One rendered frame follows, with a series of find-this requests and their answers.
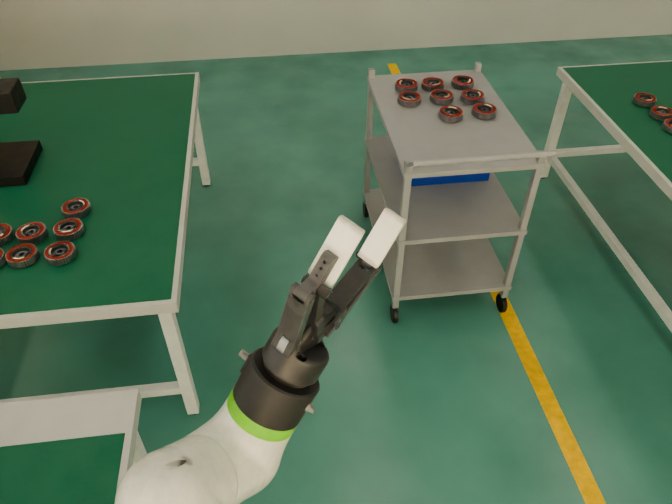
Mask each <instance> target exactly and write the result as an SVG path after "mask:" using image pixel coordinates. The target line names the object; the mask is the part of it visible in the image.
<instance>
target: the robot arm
mask: <svg viewBox="0 0 672 504"><path fill-rule="evenodd" d="M405 223H406V219H404V218H403V217H401V216H400V215H398V214H397V213H395V212H394V211H392V210H391V209H389V208H388V207H387V208H384V210H383V212H382V214H381V215H380V217H379V219H378V220H377V222H376V224H375V225H374V227H373V229H372V230H371V232H370V234H369V236H368V237H367V239H366V241H365V242H364V244H363V246H362V247H361V249H360V251H357V252H356V257H357V258H358V260H357V261H356V262H355V264H354V265H353V266H352V267H351V268H350V269H349V270H348V272H347V273H346V274H345V275H344V276H343V277H342V279H341V280H340V281H339V282H338V283H337V284H336V286H335V287H334V288H333V289H332V290H330V289H328V288H332V287H333V286H334V284H335V283H336V281H337V279H338V278H339V276H340V274H341V273H342V271H343V269H344V267H345V266H346V264H347V262H348V261H349V259H350V257H351V256H352V254H353V252H354V250H355V249H356V247H357V245H358V244H359V242H360V240H361V239H362V237H363V235H364V233H365V230H364V229H363V228H361V227H360V226H358V225H357V224H355V223H354V222H352V221H351V220H349V219H348V218H347V217H345V216H344V215H340V216H339V217H338V219H337V220H336V222H335V224H334V226H333V228H332V229H331V231H330V233H329V235H328V236H327V238H326V240H325V242H324V243H323V245H322V247H321V249H320V251H319V252H318V254H317V256H316V258H315V259H314V261H313V263H312V265H311V267H310V268H309V270H308V273H309V274H308V273H307V274H306V275H305V276H303V278H302V280H301V284H300V283H298V282H295V283H294V284H292V285H291V288H290V290H289V293H288V297H287V300H286V303H285V307H284V310H283V313H282V317H281V320H280V324H279V326H278V327H276V328H275V329H274V330H273V332H272V334H271V336H270V337H269V339H268V341H267V343H266V345H265V346H264V347H260V348H258V349H256V350H255V351H254V352H253V353H251V354H249V353H248V352H246V351H245V350H244V349H242V350H241V351H240V352H239V354H238V355H239V356H240V357H242V359H244V360H245V363H244V365H243V366H242V368H241V370H240V372H241V375H240V376H239V378H238V380H237V382H236V384H235V385H234V387H233V389H232V391H231V393H230V394H229V396H228V398H227V399H226V401H225V403H224V404H223V406H222V407H221V408H220V410H219V411H218V412H217V413H216V414H215V415H214V416H213V417H212V418H211V419H210V420H209V421H207V422H206V423H205V424H203V425H202V426H201V427H199V428H198V429H196V430H195V431H193V432H192V433H190V434H189V435H187V436H185V437H184V438H182V439H180V440H178V441H175V442H173V443H171V444H169V445H167V446H164V447H162V448H160V449H157V450H155V451H152V452H150V453H148V454H146V455H144V456H143V457H141V458H140V459H139V460H137V461H136V462H135V463H134V464H133V465H132V466H131V467H130V468H129V469H128V471H127V472H126V473H125V475H124V476H123V478H122V480H121V482H120V484H119V487H118V490H117V493H116V498H115V504H240V503H241V502H243V501H244V500H246V499H248V498H250V497H251V496H253V495H255V494H256V493H258V492H260V491H261V490H262V489H264V488H265V487H266V486H267V485H268V484H269V483H270V482H271V480H272V479H273V478H274V476H275V474H276V472H277V470H278V468H279V465H280V461H281V458H282V455H283V452H284V449H285V447H286V445H287V443H288V441H289V439H290V437H291V435H292V434H293V432H294V430H295V429H296V427H297V426H298V424H299V422H300V421H301V419H302V417H303V416H304V414H305V413H306V412H307V411H308V412H309V413H310V412H311V413H312V414H313V412H314V411H315V409H314V407H313V406H312V401H313V400H314V398H315V397H316V395H317V393H318V392H319V389H320V384H319V380H318V378H319V377H320V375H321V373H322V372H323V370H324V369H325V367H326V365H327V364H328V361H329V353H328V350H327V348H326V347H325V345H324V343H323V338H324V337H325V336H326V337H329V336H330V335H331V334H332V332H333V331H334V330H337V329H338V328H339V327H340V325H341V323H342V322H343V320H344V319H345V317H346V315H347V314H348V313H349V311H350V310H351V309H352V307H353V306H354V305H355V303H356V302H357V301H358V299H359V298H360V297H361V295H362V294H363V293H364V291H365V290H366V289H367V287H368V286H369V285H370V283H371V282H372V281H373V279H374V278H375V277H376V275H377V274H378V273H379V272H380V271H381V267H380V264H381V262H382V261H383V259H384V258H385V256H386V254H387V253H388V251H389V249H390V248H391V246H392V244H393V243H394V241H395V240H396V238H397V236H398V235H399V233H400V231H401V230H402V228H403V226H404V225H405ZM364 267H365V268H367V269H368V270H369V271H367V270H365V269H364ZM324 285H325V286H324ZM326 286H327V287H328V288H327V287H326ZM298 298H299V299H298Z"/></svg>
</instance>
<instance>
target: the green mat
mask: <svg viewBox="0 0 672 504"><path fill-rule="evenodd" d="M124 437H125V433H119V434H110V435H101V436H92V437H83V438H74V439H65V440H56V441H48V442H39V443H30V444H21V445H12V446H3V447H0V504H114V503H115V496H116V490H117V483H118V477H119V470H120V463H121V457H122V450H123V444H124Z"/></svg>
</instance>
